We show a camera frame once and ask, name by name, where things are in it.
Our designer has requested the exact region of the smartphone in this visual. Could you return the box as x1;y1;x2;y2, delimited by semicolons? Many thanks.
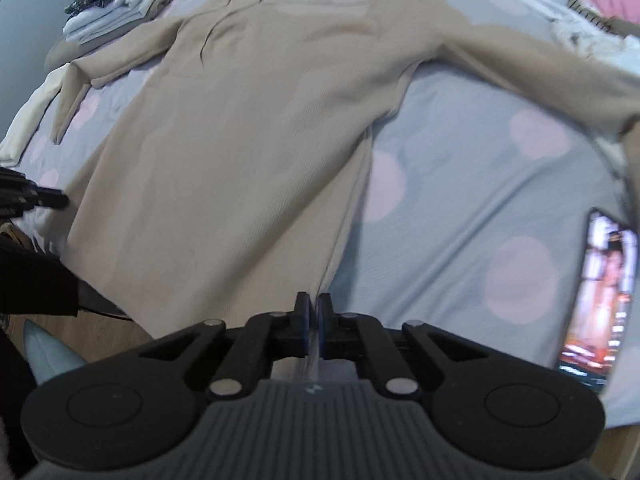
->
556;206;640;397

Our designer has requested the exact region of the person's black clothing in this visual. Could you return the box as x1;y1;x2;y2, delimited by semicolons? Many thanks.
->
0;232;81;480

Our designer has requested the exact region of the polka dot bed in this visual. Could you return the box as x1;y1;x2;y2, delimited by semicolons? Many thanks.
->
0;0;640;431

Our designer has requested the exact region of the white t-shirt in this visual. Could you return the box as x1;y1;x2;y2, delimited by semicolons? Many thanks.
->
500;0;640;61

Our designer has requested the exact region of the cream white garment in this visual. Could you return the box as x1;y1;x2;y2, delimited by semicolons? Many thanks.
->
0;64;71;167

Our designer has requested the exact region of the olive striped garment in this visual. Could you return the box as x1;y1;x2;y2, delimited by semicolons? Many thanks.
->
567;0;640;36

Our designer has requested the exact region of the grey blue pointed object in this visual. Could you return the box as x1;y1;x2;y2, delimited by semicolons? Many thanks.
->
24;319;87;387

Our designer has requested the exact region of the taupe cloth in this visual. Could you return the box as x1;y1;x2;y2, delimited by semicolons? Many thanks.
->
44;40;76;72

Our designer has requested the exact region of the pale blue folded garment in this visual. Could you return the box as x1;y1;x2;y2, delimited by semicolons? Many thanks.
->
62;0;151;46

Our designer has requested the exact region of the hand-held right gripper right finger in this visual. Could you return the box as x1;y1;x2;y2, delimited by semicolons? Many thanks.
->
317;292;493;401

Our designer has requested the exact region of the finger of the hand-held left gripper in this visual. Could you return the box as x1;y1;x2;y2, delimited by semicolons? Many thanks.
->
0;166;70;218

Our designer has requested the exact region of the beige sweater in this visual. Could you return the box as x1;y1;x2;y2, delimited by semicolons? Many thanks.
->
50;0;640;386

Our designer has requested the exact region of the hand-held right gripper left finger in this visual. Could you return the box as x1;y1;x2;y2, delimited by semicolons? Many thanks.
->
135;292;312;401

